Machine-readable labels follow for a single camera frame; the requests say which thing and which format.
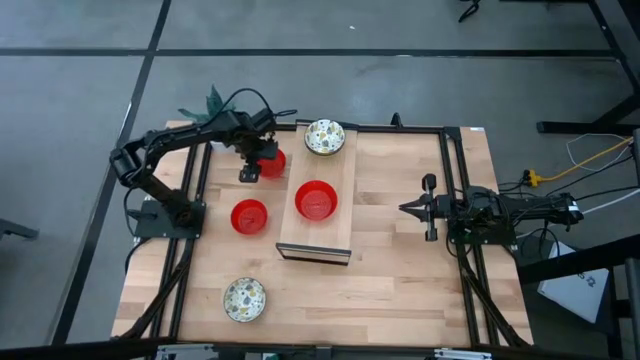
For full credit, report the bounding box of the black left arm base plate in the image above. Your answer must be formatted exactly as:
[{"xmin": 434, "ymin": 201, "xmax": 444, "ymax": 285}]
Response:
[{"xmin": 134, "ymin": 198, "xmax": 206, "ymax": 240}]

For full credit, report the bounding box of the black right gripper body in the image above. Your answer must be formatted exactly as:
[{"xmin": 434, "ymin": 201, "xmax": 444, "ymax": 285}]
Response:
[{"xmin": 422, "ymin": 173, "xmax": 454, "ymax": 243}]

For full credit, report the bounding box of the white straight cable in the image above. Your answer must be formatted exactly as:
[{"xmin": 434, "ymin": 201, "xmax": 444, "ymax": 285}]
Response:
[{"xmin": 579, "ymin": 187, "xmax": 640, "ymax": 216}]

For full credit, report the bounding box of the black aluminium table frame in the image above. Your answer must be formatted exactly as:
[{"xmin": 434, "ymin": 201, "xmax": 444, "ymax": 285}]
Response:
[{"xmin": 110, "ymin": 121, "xmax": 534, "ymax": 351}]

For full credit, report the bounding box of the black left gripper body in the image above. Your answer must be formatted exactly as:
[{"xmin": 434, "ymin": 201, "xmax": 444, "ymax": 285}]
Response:
[{"xmin": 227, "ymin": 112, "xmax": 280, "ymax": 184}]

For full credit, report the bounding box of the thin white looped cable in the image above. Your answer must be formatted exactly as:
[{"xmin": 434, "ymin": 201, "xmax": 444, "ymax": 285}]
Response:
[{"xmin": 564, "ymin": 132, "xmax": 635, "ymax": 174}]

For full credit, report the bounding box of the black table frame beam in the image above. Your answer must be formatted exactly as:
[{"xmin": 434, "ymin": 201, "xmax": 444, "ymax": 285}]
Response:
[{"xmin": 517, "ymin": 233, "xmax": 640, "ymax": 360}]

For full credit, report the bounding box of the red plastic mini bowl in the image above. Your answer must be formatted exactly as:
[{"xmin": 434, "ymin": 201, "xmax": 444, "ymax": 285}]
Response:
[
  {"xmin": 230, "ymin": 198, "xmax": 269, "ymax": 236},
  {"xmin": 258, "ymin": 148, "xmax": 288, "ymax": 180},
  {"xmin": 294, "ymin": 179, "xmax": 340, "ymax": 222}
]

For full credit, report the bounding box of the silver metal bracket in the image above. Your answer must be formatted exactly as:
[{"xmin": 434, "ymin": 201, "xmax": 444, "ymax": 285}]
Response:
[
  {"xmin": 433, "ymin": 347, "xmax": 494, "ymax": 360},
  {"xmin": 154, "ymin": 343, "xmax": 217, "ymax": 360}
]

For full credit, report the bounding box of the green plant in white pot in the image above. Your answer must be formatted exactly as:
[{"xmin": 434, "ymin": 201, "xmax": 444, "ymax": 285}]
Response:
[{"xmin": 177, "ymin": 84, "xmax": 237, "ymax": 125}]

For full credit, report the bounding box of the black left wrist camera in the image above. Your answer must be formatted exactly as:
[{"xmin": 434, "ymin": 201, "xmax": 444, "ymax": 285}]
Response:
[{"xmin": 249, "ymin": 106, "xmax": 278, "ymax": 132}]

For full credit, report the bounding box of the black floor cable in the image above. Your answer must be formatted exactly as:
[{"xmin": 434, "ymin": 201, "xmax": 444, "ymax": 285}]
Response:
[
  {"xmin": 574, "ymin": 184, "xmax": 640, "ymax": 202},
  {"xmin": 458, "ymin": 0, "xmax": 482, "ymax": 24},
  {"xmin": 542, "ymin": 155, "xmax": 636, "ymax": 196}
]

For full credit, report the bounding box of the wooden shelf with black frame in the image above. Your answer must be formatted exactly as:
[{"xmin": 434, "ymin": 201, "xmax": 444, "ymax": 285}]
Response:
[{"xmin": 275, "ymin": 118, "xmax": 359, "ymax": 266}]

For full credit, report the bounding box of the black crossbeam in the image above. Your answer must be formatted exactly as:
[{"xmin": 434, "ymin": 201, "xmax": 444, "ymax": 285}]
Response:
[{"xmin": 0, "ymin": 337, "xmax": 640, "ymax": 360}]

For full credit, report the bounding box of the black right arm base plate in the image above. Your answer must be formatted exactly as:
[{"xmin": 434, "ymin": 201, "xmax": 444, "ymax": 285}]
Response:
[{"xmin": 446, "ymin": 204, "xmax": 517, "ymax": 246}]

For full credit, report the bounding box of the yellow floor cable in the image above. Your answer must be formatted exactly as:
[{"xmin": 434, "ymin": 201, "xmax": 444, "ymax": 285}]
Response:
[{"xmin": 539, "ymin": 137, "xmax": 635, "ymax": 182}]

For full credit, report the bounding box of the white flat box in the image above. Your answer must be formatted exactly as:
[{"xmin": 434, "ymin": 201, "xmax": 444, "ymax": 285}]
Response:
[{"xmin": 537, "ymin": 239, "xmax": 612, "ymax": 325}]

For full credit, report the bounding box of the black desk leg frame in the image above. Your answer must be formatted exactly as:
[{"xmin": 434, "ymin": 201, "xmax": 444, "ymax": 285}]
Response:
[{"xmin": 537, "ymin": 0, "xmax": 640, "ymax": 137}]

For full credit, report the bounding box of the dark grey furniture foot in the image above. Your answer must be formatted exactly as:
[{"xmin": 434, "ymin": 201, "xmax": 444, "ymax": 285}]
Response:
[{"xmin": 0, "ymin": 217, "xmax": 40, "ymax": 241}]

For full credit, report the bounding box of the speckled ceramic mini bowl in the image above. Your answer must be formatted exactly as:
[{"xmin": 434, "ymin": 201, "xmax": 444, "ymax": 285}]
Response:
[
  {"xmin": 222, "ymin": 277, "xmax": 268, "ymax": 324},
  {"xmin": 306, "ymin": 144, "xmax": 345, "ymax": 158},
  {"xmin": 303, "ymin": 118, "xmax": 347, "ymax": 156}
]

